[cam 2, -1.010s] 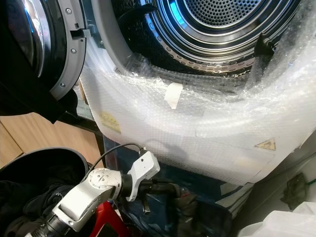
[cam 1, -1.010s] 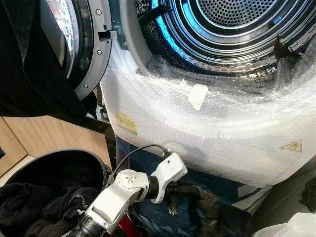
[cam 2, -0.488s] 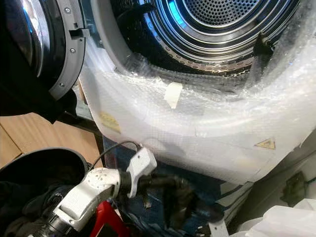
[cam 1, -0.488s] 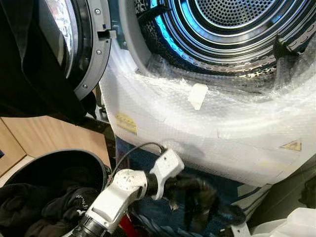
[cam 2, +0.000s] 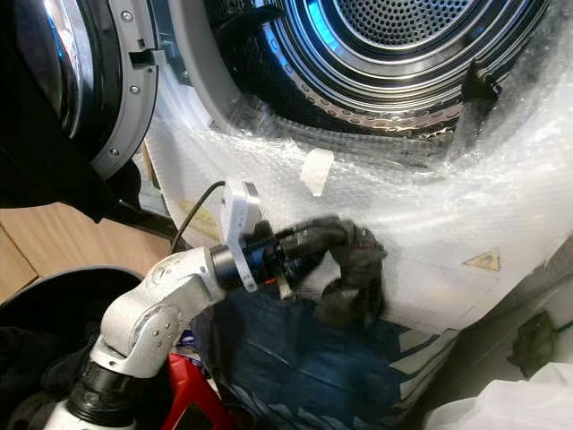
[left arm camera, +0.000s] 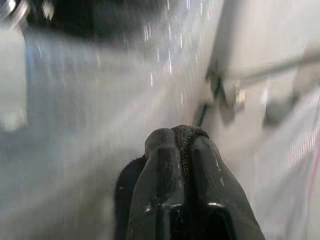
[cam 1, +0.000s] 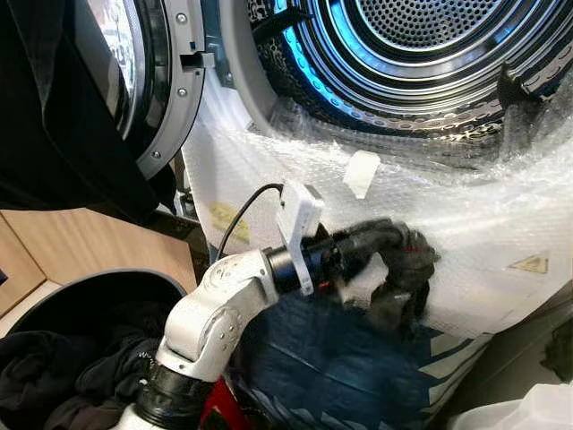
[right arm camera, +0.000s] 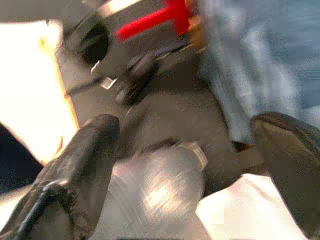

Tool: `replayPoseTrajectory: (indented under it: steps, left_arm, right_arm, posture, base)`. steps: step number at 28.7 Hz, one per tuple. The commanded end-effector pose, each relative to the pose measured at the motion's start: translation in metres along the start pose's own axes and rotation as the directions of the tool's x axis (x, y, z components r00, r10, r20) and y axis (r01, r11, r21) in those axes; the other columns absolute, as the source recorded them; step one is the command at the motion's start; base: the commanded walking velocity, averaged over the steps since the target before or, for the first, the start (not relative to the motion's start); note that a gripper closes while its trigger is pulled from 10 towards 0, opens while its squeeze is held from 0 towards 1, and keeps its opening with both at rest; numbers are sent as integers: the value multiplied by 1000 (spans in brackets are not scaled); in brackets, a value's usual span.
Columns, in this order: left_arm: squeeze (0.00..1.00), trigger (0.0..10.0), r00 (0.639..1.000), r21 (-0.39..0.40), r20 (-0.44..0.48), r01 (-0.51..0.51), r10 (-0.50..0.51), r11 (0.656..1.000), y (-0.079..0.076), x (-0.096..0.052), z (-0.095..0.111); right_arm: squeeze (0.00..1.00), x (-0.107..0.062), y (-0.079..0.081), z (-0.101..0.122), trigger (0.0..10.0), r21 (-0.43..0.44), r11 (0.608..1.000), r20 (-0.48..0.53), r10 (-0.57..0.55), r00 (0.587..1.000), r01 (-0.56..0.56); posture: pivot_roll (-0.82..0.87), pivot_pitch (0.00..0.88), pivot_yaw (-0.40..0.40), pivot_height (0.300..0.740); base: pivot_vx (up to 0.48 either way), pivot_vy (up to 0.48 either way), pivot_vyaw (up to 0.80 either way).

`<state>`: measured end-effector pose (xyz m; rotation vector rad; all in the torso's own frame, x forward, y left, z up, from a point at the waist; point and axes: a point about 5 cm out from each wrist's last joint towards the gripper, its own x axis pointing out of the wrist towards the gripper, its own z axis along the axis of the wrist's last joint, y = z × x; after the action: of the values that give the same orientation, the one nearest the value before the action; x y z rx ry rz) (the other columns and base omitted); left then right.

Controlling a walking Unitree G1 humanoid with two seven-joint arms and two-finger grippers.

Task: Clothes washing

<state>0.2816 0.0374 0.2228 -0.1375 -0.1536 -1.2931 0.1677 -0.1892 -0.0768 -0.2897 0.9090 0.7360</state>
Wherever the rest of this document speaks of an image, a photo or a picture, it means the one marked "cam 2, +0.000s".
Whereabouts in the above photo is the cloth-wrapped black left gripper finger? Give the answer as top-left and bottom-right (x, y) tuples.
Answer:
(315, 269), (381, 328)
(282, 215), (388, 274)

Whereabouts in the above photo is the dark clothes pile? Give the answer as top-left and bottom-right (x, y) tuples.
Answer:
(0, 324), (110, 430)

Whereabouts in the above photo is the white tape tab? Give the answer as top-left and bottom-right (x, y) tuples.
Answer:
(300, 147), (336, 197)

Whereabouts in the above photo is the dark blue garment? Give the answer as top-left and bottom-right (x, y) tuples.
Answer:
(195, 288), (459, 430)

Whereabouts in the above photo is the faded yellow rectangular sticker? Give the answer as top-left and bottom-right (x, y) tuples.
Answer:
(184, 198), (218, 240)

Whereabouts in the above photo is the clear bubble wrap sheet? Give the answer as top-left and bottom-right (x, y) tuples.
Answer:
(143, 70), (573, 338)

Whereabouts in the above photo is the yellow triangle warning sticker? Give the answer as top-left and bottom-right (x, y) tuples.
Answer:
(463, 251), (503, 273)

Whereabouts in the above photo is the red robot body part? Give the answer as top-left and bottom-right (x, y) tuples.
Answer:
(159, 350), (239, 430)

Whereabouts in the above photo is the white cloth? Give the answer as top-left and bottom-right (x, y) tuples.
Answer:
(422, 377), (573, 430)

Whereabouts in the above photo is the perforated steel washer drum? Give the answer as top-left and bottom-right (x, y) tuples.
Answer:
(206, 0), (552, 137)

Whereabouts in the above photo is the black round laundry basket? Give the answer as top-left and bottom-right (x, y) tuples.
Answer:
(0, 265), (146, 430)

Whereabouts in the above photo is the black drum lifter paddle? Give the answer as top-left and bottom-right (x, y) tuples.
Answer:
(459, 57), (503, 105)

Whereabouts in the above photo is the grey washer door gasket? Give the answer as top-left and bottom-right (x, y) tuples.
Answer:
(167, 0), (247, 128)

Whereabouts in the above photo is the grey round washer door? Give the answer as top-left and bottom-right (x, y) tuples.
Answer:
(45, 0), (158, 180)

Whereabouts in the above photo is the black hanging garment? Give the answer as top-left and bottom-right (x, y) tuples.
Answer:
(0, 0), (144, 225)

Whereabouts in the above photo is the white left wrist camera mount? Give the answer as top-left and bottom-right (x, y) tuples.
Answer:
(221, 181), (263, 293)

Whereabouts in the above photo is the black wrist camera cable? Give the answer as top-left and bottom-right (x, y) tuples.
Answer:
(168, 180), (227, 257)

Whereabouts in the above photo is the dark wall socket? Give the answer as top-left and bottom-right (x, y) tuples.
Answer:
(508, 310), (559, 378)

